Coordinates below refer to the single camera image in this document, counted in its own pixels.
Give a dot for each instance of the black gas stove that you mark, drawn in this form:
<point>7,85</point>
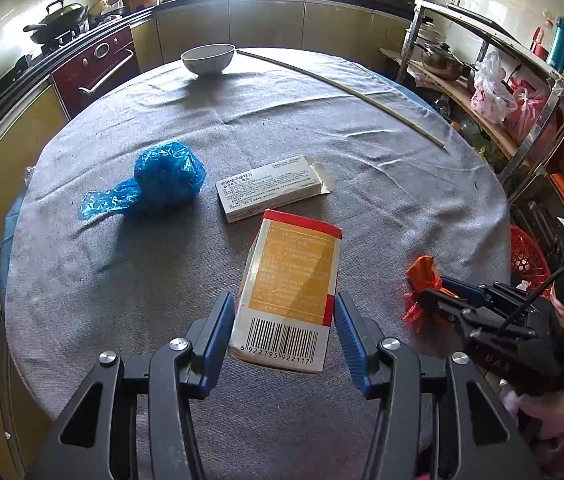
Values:
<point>47,45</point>

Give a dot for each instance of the red mesh basket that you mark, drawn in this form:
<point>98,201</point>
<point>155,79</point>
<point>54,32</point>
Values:
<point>526,255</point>

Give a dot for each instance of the teal thermos flask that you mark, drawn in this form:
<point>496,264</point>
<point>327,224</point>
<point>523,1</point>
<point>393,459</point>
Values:
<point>560,42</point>

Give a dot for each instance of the long white stick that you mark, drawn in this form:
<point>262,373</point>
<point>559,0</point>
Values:
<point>361,96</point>

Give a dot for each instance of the metal shelf rack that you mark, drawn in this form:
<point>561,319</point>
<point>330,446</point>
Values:
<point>526,50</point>

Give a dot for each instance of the blue plastic bag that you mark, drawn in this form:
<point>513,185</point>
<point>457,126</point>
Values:
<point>167,175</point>

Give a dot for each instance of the white medicine box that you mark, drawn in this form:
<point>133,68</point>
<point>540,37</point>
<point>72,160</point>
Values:
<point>267,187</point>

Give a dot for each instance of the white plastic bag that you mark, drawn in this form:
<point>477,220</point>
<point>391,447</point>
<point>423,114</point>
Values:
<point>491,90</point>

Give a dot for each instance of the white bowl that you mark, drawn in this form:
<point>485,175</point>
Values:
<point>207,60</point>

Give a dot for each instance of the steel pot with lid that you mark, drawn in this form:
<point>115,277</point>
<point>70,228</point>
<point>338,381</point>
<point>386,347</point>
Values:
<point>441,62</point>

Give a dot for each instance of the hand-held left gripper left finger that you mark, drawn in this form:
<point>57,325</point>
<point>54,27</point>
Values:
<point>217,340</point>

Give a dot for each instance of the orange candy wrapper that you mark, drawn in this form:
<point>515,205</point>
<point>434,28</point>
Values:
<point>421,272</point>

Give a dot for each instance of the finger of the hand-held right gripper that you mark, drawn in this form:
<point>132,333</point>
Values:
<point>466,292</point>
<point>441,305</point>

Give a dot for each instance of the blue table cover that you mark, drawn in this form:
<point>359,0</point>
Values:
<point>424,101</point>

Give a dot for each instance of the red plastic bag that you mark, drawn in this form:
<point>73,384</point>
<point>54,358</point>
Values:
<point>529,110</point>

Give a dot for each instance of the orange carton box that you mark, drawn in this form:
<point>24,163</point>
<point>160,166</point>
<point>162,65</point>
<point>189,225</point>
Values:
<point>287,280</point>

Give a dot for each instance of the black wok with lid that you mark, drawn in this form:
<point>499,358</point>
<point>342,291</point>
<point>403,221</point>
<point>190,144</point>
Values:
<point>57,15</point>

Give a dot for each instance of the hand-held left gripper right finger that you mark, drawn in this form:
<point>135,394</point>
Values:
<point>349,345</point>

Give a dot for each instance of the dark red oven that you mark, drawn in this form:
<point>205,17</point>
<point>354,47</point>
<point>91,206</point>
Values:
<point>92,67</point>

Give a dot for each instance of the person's right forearm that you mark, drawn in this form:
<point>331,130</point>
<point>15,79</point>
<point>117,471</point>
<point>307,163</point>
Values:
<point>556,425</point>

